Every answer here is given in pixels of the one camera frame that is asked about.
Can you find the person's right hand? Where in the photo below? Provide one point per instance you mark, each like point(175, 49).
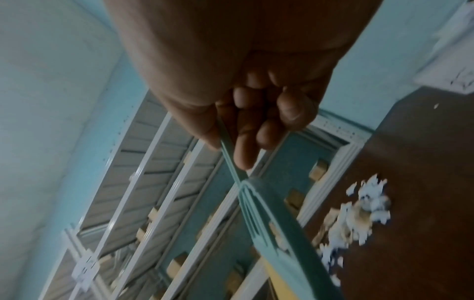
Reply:
point(207, 58)

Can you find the teal plastic dustpan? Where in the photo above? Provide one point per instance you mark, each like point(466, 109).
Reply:
point(270, 211)

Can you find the white framed louvred window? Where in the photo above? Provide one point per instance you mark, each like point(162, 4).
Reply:
point(137, 187)

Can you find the pile of torn paper scraps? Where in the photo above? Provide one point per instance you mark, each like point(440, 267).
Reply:
point(355, 216)

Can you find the white window latch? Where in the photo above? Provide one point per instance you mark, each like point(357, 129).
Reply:
point(86, 265)

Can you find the white paper sheets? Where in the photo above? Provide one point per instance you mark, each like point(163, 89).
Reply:
point(450, 55)

